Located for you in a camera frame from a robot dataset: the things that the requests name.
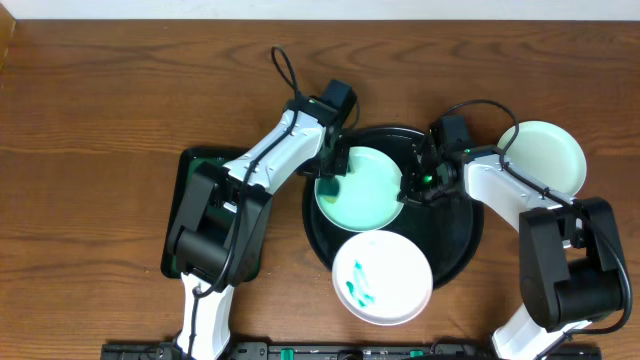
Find mint plate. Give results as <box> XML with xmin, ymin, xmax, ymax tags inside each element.
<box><xmin>506</xmin><ymin>120</ymin><xmax>587</xmax><ymax>195</ymax></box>
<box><xmin>313</xmin><ymin>146</ymin><xmax>403</xmax><ymax>232</ymax></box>

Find green yellow sponge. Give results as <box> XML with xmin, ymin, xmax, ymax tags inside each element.
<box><xmin>316</xmin><ymin>177</ymin><xmax>340</xmax><ymax>203</ymax></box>

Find white plate with green stain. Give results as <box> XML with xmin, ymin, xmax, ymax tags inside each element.
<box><xmin>331</xmin><ymin>230</ymin><xmax>434</xmax><ymax>326</ymax></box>

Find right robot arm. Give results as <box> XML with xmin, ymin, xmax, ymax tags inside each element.
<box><xmin>398</xmin><ymin>115</ymin><xmax>633</xmax><ymax>359</ymax></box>

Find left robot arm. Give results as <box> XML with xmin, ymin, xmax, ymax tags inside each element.
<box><xmin>160</xmin><ymin>80</ymin><xmax>357</xmax><ymax>359</ymax></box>

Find round black serving tray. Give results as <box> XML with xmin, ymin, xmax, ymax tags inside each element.
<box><xmin>302</xmin><ymin>126</ymin><xmax>484</xmax><ymax>289</ymax></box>

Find green rectangular tray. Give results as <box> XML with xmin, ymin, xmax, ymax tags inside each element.
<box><xmin>161</xmin><ymin>147</ymin><xmax>272</xmax><ymax>286</ymax></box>

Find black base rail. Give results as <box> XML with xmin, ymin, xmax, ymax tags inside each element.
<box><xmin>99</xmin><ymin>340</ymin><xmax>604</xmax><ymax>360</ymax></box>

